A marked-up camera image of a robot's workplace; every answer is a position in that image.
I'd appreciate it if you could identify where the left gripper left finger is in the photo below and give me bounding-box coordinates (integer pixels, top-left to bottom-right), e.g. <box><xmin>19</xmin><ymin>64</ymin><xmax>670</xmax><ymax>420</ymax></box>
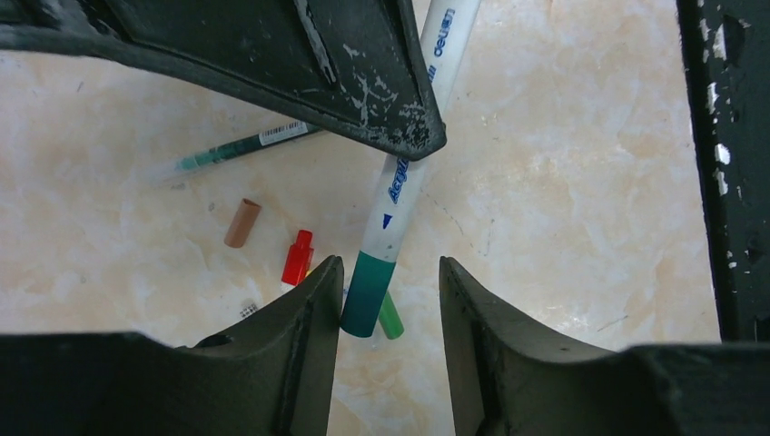
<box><xmin>1</xmin><ymin>256</ymin><xmax>344</xmax><ymax>435</ymax></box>

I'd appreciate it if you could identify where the green pen cap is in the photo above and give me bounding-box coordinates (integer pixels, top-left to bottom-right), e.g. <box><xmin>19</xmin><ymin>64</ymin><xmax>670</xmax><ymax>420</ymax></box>
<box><xmin>379</xmin><ymin>292</ymin><xmax>405</xmax><ymax>340</ymax></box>

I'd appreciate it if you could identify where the dark green ink pen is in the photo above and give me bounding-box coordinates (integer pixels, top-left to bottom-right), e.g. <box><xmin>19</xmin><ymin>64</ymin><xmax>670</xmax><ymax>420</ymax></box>
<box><xmin>146</xmin><ymin>121</ymin><xmax>322</xmax><ymax>185</ymax></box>

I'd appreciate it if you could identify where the red stepped pen cap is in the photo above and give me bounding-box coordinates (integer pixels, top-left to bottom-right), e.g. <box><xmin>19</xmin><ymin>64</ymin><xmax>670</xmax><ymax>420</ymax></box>
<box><xmin>281</xmin><ymin>230</ymin><xmax>314</xmax><ymax>293</ymax></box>

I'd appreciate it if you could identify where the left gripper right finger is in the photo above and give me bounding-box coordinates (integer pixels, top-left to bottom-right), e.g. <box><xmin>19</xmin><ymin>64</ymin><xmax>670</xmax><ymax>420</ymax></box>
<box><xmin>439</xmin><ymin>257</ymin><xmax>769</xmax><ymax>435</ymax></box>

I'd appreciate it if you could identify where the brown pen cap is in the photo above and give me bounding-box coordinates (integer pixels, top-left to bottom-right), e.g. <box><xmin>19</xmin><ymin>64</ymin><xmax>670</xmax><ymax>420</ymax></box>
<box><xmin>223</xmin><ymin>198</ymin><xmax>262</xmax><ymax>248</ymax></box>

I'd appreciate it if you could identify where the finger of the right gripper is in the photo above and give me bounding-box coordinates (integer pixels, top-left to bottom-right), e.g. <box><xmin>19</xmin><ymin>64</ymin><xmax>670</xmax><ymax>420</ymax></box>
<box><xmin>676</xmin><ymin>1</ymin><xmax>769</xmax><ymax>343</ymax></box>
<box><xmin>1</xmin><ymin>0</ymin><xmax>446</xmax><ymax>161</ymax></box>

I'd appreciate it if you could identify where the houndstooth pen cap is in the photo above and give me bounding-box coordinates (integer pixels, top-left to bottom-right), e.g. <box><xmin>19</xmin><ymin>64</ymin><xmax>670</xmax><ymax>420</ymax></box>
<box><xmin>239</xmin><ymin>302</ymin><xmax>259</xmax><ymax>319</ymax></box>

